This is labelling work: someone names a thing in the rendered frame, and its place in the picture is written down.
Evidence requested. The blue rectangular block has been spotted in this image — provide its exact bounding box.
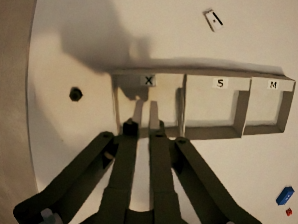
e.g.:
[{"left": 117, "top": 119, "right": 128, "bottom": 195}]
[{"left": 275, "top": 187, "right": 295, "bottom": 205}]

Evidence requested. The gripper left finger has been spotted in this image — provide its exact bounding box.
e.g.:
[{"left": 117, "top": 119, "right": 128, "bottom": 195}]
[{"left": 13, "top": 100, "right": 143, "bottom": 224}]

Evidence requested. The black hex nut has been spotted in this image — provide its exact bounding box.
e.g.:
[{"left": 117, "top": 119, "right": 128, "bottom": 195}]
[{"left": 69, "top": 88, "right": 83, "bottom": 102}]

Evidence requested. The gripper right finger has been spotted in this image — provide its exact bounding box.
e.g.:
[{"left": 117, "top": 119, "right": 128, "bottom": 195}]
[{"left": 148, "top": 101, "right": 262, "bottom": 224}]

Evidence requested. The beige rack of three bins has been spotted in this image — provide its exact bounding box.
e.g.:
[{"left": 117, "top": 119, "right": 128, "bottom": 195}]
[{"left": 112, "top": 68, "right": 297, "bottom": 141}]

